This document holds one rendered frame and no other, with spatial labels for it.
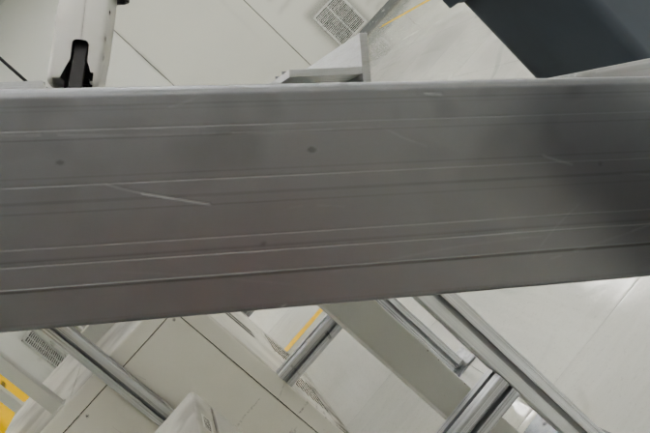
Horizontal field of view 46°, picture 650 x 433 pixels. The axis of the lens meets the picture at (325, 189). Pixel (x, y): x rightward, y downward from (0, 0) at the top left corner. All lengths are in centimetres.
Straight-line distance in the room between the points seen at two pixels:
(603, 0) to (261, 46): 757
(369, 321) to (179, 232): 98
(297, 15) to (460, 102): 837
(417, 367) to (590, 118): 99
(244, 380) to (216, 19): 694
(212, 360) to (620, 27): 111
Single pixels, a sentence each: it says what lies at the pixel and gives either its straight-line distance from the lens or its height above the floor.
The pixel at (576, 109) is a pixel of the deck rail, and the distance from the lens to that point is 24.
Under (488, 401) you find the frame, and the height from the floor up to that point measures 31.
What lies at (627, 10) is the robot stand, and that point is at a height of 54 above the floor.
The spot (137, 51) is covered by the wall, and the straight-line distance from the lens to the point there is 837.
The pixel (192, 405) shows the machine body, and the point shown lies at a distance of 90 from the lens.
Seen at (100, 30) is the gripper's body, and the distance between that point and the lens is 77.
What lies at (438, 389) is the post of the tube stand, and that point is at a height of 27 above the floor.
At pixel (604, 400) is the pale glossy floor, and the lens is 144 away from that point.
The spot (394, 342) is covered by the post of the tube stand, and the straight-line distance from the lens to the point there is 119.
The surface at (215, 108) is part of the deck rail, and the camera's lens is 21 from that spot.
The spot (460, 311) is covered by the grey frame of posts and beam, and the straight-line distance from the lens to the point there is 100.
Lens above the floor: 84
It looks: 11 degrees down
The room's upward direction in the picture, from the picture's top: 47 degrees counter-clockwise
